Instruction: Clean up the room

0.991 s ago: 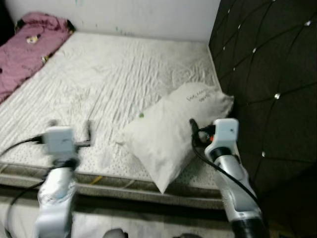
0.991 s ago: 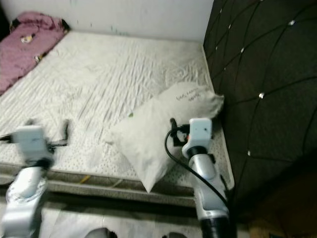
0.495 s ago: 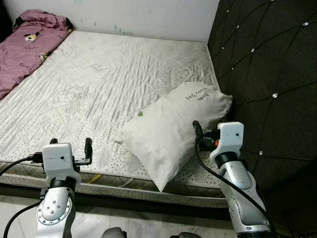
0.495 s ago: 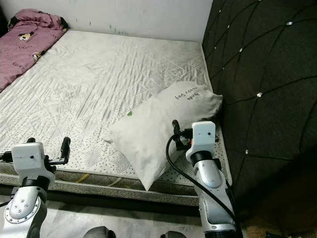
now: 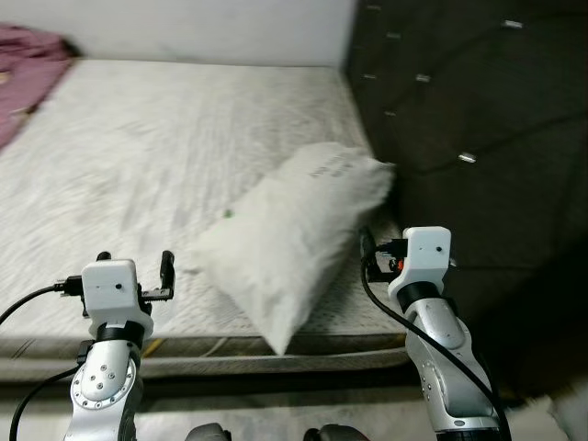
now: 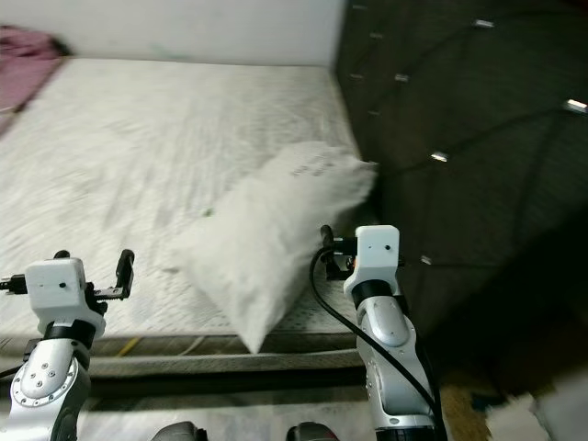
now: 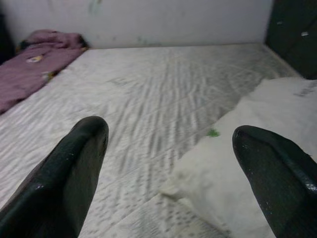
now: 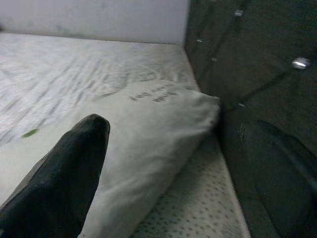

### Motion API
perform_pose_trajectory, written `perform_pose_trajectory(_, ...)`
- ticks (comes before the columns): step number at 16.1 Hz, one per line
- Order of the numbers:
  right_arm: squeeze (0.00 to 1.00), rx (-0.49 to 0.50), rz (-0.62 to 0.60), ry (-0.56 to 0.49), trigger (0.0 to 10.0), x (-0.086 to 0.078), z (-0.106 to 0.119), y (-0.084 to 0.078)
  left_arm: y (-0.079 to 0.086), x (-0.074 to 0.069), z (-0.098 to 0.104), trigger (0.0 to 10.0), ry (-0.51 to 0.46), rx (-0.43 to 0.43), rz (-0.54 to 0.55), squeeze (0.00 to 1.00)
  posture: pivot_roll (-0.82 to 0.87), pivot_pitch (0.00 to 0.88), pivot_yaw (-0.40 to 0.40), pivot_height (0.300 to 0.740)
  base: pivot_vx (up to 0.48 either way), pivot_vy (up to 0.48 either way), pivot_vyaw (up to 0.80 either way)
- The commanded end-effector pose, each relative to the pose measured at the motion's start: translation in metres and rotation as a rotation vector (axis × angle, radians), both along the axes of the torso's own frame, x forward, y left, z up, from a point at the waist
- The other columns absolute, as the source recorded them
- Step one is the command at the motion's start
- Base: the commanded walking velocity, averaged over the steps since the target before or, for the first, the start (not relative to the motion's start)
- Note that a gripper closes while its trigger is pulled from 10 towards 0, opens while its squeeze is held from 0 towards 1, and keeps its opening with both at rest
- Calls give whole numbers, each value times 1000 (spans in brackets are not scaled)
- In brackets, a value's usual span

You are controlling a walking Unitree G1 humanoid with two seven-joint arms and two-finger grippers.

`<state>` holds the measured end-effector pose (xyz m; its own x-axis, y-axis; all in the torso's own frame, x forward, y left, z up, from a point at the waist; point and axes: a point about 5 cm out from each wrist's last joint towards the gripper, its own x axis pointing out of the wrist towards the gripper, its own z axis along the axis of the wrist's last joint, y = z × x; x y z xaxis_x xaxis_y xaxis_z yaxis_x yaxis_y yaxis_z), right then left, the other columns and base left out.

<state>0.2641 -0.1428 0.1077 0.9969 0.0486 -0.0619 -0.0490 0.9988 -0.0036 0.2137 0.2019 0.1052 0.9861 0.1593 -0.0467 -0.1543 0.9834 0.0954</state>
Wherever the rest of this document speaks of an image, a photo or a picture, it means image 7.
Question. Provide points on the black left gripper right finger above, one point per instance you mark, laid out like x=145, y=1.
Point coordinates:
x=284, y=188

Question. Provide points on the grey patterned mattress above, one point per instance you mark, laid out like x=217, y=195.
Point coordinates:
x=148, y=86

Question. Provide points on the dark tufted headboard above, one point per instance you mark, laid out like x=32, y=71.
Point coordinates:
x=294, y=37

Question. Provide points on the purple cartoon print blanket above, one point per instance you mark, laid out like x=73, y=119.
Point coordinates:
x=22, y=74

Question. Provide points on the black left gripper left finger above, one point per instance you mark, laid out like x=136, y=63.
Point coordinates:
x=54, y=188

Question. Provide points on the white pillow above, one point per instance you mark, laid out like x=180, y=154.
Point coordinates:
x=272, y=106

